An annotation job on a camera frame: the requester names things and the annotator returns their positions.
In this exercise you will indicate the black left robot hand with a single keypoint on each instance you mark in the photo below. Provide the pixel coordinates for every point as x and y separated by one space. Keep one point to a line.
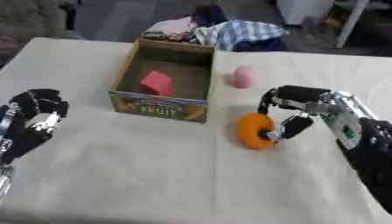
30 102

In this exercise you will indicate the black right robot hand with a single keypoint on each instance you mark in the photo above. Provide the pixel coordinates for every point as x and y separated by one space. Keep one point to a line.
298 94

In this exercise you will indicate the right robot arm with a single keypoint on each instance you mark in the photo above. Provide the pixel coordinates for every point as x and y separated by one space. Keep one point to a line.
362 131

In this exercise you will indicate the tan cardboard box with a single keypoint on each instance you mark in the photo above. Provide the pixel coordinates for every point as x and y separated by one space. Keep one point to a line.
163 81

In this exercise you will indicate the pink toy egg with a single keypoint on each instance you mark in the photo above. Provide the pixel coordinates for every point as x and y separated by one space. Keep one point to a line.
243 77

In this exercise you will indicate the pile of folded cloths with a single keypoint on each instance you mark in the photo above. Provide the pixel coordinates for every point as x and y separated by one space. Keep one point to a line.
219 32

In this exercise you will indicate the red block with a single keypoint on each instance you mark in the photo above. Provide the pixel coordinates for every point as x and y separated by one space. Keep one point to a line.
157 82

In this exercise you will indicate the white post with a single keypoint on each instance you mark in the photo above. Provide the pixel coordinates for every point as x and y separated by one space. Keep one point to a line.
351 23

